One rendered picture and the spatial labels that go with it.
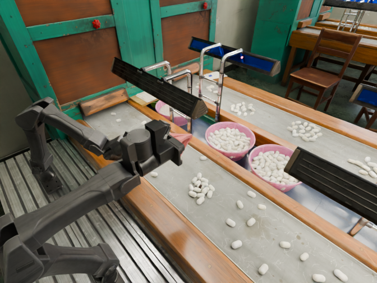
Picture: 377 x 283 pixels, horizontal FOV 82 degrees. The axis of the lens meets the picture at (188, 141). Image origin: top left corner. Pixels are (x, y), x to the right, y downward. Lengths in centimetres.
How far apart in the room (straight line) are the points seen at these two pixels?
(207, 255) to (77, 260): 38
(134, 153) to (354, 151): 115
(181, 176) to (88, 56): 84
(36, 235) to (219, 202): 63
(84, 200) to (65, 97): 95
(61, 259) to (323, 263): 77
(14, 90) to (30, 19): 113
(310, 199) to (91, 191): 92
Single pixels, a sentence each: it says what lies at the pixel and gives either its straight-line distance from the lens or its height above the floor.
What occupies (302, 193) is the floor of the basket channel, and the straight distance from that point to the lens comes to 115.
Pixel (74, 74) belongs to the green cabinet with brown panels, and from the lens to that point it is 139.
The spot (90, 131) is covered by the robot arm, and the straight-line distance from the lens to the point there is 93.
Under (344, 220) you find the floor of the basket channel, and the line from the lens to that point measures 115.
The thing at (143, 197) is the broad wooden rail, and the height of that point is 76.
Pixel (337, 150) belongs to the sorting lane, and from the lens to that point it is 137.
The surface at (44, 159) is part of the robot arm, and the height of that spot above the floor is 83.
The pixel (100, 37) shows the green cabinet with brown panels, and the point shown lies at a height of 117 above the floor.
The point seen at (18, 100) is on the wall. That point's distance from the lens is 238.
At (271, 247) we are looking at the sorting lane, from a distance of 88.
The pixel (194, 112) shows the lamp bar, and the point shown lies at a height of 107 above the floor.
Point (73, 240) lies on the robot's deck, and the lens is 102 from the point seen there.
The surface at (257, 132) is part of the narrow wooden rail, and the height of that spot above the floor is 76.
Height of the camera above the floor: 150
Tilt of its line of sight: 40 degrees down
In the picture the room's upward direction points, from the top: straight up
